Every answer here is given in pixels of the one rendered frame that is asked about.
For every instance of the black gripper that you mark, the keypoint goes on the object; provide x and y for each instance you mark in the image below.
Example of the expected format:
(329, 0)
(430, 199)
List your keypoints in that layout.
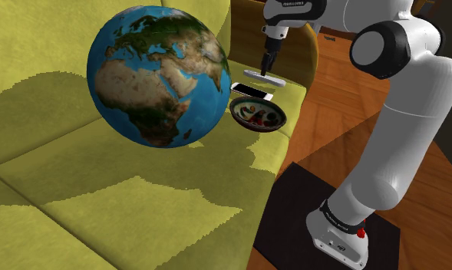
(273, 45)

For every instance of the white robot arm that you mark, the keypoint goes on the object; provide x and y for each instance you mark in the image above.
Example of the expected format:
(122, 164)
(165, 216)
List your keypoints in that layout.
(405, 149)

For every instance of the white remote control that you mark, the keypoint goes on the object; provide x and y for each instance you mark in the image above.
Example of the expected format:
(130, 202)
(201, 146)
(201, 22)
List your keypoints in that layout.
(270, 79)

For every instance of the white smartphone black screen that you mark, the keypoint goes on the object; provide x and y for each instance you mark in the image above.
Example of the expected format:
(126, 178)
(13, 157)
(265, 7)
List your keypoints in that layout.
(251, 91)

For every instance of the dark patterned bowl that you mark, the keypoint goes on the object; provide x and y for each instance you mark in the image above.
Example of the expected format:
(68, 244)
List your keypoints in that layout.
(258, 114)

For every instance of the blue earth globe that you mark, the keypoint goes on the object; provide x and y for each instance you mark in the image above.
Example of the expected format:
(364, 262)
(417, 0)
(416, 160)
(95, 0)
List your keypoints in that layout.
(154, 74)

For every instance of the yellow green sofa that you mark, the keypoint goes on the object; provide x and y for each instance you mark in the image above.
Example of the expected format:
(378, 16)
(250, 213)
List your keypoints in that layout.
(98, 202)

